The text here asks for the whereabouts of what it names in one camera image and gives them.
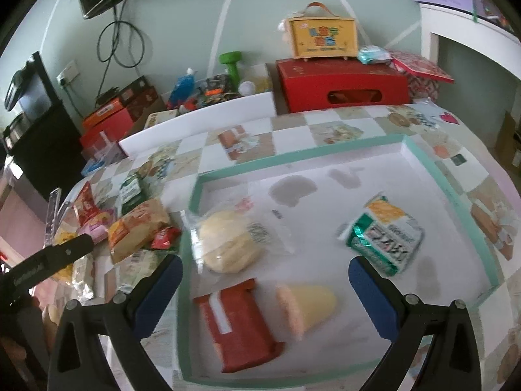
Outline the person's left hand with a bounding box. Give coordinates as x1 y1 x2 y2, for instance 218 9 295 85
1 297 57 362

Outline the white wall socket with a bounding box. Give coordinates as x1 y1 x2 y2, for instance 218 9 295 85
57 60 79 87

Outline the black coffee machine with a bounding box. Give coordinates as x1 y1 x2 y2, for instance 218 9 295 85
3 51 60 151

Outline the yellow handled gift box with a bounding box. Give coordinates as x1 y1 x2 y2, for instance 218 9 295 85
278 2 359 60

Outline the colourful toy pile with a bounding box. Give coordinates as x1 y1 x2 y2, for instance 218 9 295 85
178 74 240 114

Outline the white tray with green rim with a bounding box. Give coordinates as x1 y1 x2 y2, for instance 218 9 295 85
176 135 500 389

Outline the green white seaweed packet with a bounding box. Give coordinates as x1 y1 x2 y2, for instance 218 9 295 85
336 193 425 277

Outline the black power cable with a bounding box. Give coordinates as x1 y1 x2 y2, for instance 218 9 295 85
93 0 147 107

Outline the red gift box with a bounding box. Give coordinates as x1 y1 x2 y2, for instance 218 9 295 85
275 58 411 113

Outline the red patterned gift bag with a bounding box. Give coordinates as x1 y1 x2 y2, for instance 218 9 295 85
389 51 454 102

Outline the small red candy packet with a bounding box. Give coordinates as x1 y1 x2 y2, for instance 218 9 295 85
149 226 182 251

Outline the orange jelly cup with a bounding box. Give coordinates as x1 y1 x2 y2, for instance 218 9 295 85
276 284 337 341

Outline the red peanut snack packet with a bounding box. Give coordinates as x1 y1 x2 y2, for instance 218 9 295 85
72 181 100 227

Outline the red-brown snack packet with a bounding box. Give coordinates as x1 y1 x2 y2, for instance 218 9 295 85
193 278 285 373

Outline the green dumbbell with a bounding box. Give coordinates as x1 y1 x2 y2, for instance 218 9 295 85
219 51 242 90

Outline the green white snack packet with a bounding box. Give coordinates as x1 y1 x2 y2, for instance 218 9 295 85
119 172 148 215

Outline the clear-wrapped round bun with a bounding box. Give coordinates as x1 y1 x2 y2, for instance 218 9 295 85
181 207 296 274

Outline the light blue tissue pack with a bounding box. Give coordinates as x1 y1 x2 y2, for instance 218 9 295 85
357 45 392 65

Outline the orange flat box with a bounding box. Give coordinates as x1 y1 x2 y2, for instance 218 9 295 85
82 76 150 131

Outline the red carton box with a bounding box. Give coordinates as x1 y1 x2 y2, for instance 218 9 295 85
79 87 159 147

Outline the clear plastic storage box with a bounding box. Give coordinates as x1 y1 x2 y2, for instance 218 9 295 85
81 131 126 178

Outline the silver white snack packet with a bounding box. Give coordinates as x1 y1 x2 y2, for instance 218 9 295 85
72 253 94 303

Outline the yellow cake packet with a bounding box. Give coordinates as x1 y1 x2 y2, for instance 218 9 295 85
49 231 84 286

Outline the white foam board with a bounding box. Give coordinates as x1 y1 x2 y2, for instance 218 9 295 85
119 91 276 156

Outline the pink swiss roll packet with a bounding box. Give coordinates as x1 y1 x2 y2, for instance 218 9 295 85
78 209 116 244

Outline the tan orange bread packet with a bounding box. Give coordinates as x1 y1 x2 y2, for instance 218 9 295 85
108 198 170 264

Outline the green striped cracker packet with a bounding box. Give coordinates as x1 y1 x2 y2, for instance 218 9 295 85
115 250 176 294

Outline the blue water bottle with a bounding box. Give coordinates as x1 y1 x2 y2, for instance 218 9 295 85
166 68 196 109

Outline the black cabinet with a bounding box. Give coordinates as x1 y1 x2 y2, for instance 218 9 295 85
2 103 86 199

